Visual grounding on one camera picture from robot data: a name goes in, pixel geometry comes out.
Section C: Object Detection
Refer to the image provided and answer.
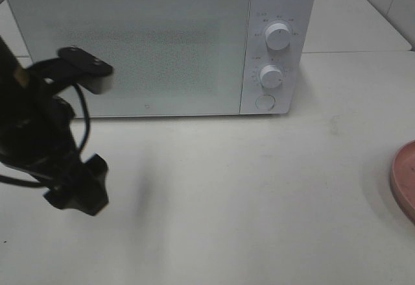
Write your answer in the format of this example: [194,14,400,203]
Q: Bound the white microwave oven body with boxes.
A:
[6,0,314,117]

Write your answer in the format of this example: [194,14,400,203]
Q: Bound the white timer knob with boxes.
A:
[259,65,283,89]

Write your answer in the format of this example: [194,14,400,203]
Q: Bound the upper white power knob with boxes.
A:
[265,21,292,51]

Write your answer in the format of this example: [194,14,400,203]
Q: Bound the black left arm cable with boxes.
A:
[0,83,91,189]

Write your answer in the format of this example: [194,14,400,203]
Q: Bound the pink round plate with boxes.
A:
[390,141,414,223]

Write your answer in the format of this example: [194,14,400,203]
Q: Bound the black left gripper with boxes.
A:
[9,95,109,216]

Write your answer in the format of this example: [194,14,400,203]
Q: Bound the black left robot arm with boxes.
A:
[1,43,113,216]

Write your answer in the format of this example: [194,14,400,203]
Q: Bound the round white door button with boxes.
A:
[255,95,276,111]

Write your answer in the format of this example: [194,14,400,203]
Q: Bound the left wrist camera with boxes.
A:
[28,46,113,95]

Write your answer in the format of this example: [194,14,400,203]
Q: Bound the white microwave door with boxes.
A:
[8,0,250,117]

